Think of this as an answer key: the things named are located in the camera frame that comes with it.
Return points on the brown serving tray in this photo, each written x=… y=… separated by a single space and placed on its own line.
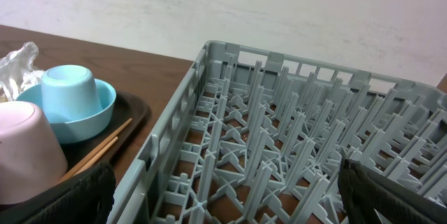
x=130 y=113

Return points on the wooden chopstick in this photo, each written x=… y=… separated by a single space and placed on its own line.
x=95 y=155
x=70 y=173

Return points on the light blue bowl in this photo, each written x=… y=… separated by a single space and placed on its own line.
x=83 y=129

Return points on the light blue cup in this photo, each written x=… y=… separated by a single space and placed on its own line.
x=69 y=93

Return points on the crumpled white tissue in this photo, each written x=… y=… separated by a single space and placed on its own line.
x=18 y=72

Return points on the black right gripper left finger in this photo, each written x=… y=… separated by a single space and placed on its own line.
x=85 y=198

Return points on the grey dishwasher rack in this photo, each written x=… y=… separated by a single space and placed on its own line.
x=254 y=136

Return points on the wooden chopstick left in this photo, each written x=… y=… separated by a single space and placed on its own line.
x=70 y=173

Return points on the white pink cup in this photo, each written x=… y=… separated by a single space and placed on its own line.
x=32 y=160

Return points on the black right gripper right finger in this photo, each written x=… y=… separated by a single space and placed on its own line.
x=367 y=194

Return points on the wooden chopstick right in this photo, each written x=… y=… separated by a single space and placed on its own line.
x=95 y=155

